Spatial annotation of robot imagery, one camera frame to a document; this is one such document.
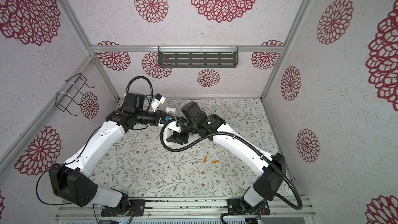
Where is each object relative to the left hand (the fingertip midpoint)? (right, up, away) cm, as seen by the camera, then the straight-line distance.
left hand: (173, 122), depth 73 cm
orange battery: (+16, -23, +16) cm, 33 cm away
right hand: (-1, -3, -4) cm, 5 cm away
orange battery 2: (+21, -24, +16) cm, 36 cm away
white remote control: (-1, +5, -1) cm, 5 cm away
